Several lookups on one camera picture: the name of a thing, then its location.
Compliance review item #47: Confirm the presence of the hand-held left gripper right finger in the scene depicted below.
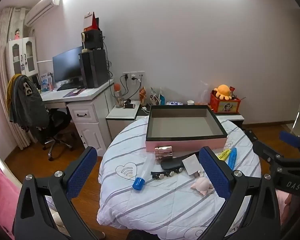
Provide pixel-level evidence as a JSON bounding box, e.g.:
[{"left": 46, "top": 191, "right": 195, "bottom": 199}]
[{"left": 190, "top": 146, "right": 282, "bottom": 240}]

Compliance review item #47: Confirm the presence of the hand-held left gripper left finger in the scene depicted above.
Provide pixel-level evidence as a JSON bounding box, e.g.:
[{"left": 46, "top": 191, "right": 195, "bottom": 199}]
[{"left": 12, "top": 146, "right": 108, "bottom": 240}]

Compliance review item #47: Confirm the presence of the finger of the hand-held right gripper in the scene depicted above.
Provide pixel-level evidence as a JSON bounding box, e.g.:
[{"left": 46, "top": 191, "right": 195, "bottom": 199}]
[
  {"left": 252, "top": 140, "right": 300, "bottom": 167},
  {"left": 279, "top": 130, "right": 300, "bottom": 159}
]

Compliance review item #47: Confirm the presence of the pink pig figurine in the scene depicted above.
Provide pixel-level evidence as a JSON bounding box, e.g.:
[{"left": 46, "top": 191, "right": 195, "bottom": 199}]
[{"left": 191, "top": 170, "right": 214, "bottom": 196}]

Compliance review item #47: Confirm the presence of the yellow highlighter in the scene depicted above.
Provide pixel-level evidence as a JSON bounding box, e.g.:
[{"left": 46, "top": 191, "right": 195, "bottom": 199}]
[{"left": 217, "top": 149, "right": 232, "bottom": 161}]

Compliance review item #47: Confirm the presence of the blue highlighter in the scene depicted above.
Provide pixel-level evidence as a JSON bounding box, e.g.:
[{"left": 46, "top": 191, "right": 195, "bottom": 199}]
[{"left": 227, "top": 147, "right": 238, "bottom": 170}]

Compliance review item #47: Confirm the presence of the small white card box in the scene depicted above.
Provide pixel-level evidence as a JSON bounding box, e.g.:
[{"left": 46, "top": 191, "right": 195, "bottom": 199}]
[{"left": 182, "top": 154, "right": 202, "bottom": 177}]

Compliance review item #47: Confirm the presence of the pink box with black rim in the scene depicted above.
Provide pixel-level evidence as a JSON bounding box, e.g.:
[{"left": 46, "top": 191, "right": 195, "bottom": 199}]
[{"left": 145, "top": 105, "right": 228, "bottom": 153}]

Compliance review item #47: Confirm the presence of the black remote control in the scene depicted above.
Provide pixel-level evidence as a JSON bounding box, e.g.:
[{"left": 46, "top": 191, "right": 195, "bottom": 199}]
[{"left": 160, "top": 154, "right": 188, "bottom": 172}]

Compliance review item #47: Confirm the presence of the black beaded hair clip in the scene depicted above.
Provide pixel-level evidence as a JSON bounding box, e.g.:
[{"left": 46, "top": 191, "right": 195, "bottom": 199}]
[{"left": 150, "top": 166, "right": 184, "bottom": 180}]

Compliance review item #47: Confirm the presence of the rose gold metal cup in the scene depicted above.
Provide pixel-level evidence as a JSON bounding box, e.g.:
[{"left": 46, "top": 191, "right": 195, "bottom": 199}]
[{"left": 154, "top": 144, "right": 174, "bottom": 165}]

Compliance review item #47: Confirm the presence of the clear tube with blue cap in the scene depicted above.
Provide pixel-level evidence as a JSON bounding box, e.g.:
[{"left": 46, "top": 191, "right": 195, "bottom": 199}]
[{"left": 132, "top": 152, "right": 155, "bottom": 192}]

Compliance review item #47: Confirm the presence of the white desk with drawers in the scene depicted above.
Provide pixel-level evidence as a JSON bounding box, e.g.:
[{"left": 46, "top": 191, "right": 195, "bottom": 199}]
[{"left": 39, "top": 79, "right": 114, "bottom": 150}]

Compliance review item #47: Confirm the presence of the white striped quilt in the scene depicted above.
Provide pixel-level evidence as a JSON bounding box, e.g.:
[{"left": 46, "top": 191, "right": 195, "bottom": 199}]
[{"left": 97, "top": 117, "right": 263, "bottom": 240}]

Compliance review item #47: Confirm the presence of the red storage box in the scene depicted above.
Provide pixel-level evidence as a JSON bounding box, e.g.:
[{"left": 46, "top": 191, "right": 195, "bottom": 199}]
[{"left": 209, "top": 92, "right": 241, "bottom": 114}]

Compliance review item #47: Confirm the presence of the orange octopus plush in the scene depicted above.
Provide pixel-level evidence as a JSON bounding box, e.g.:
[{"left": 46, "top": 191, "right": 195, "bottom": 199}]
[{"left": 213, "top": 84, "right": 233, "bottom": 99}]

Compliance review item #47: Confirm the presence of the purple mouse pad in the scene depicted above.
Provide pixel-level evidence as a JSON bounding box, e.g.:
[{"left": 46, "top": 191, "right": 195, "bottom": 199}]
[{"left": 62, "top": 89, "right": 87, "bottom": 98}]

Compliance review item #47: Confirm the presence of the pink blanket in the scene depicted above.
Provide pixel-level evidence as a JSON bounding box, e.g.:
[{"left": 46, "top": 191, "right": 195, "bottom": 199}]
[{"left": 0, "top": 152, "right": 23, "bottom": 233}]

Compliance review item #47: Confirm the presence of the clear plastic bag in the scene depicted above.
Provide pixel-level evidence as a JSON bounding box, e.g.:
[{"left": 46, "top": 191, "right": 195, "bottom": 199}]
[{"left": 197, "top": 80, "right": 213, "bottom": 104}]

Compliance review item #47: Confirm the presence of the bottle with orange cap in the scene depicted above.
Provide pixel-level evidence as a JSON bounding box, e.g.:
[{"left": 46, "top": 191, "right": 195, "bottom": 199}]
[{"left": 114, "top": 83, "right": 124, "bottom": 109}]

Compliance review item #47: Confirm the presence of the black keyboard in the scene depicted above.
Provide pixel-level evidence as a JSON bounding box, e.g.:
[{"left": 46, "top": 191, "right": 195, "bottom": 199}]
[{"left": 57, "top": 83, "right": 78, "bottom": 92}]

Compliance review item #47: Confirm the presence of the grey jacket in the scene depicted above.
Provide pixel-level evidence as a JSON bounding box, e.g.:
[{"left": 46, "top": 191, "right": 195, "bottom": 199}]
[{"left": 7, "top": 74, "right": 50, "bottom": 133}]

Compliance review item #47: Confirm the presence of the printed snack packet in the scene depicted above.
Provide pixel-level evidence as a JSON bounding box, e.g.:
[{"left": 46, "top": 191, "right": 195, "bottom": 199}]
[{"left": 150, "top": 87, "right": 167, "bottom": 105}]

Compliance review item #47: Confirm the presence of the blue and white carton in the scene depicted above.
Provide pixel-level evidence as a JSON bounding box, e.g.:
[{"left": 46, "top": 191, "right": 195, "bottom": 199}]
[{"left": 40, "top": 72, "right": 53, "bottom": 92}]

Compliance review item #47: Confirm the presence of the black computer tower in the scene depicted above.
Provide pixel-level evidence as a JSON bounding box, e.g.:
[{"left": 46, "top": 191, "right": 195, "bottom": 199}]
[{"left": 79, "top": 49, "right": 109, "bottom": 89}]

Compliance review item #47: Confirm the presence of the black computer monitor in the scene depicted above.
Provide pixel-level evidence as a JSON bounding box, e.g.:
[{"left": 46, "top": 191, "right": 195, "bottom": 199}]
[{"left": 52, "top": 46, "right": 84, "bottom": 85}]

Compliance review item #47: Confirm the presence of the white glass door cabinet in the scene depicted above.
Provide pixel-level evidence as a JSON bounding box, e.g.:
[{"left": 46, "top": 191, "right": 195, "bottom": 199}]
[{"left": 5, "top": 36, "right": 39, "bottom": 77}]

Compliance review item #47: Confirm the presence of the black speaker box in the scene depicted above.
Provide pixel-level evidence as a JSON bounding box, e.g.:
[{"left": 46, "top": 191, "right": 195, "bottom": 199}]
[{"left": 81, "top": 29, "right": 103, "bottom": 50}]

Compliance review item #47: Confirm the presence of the red and white calendar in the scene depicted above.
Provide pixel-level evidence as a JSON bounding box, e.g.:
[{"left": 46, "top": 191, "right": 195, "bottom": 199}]
[{"left": 83, "top": 12, "right": 100, "bottom": 32}]

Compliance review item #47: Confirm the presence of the white air conditioner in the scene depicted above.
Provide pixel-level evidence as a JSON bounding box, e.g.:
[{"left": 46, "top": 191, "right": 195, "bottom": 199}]
[{"left": 24, "top": 0, "right": 60, "bottom": 27}]

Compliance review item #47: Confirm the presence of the black power cable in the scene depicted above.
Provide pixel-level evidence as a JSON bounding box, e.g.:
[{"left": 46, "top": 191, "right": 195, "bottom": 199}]
[{"left": 120, "top": 75, "right": 143, "bottom": 100}]

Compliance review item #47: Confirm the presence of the white wall socket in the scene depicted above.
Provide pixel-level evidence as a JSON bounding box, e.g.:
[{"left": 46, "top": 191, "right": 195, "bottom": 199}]
[{"left": 122, "top": 72, "right": 144, "bottom": 80}]

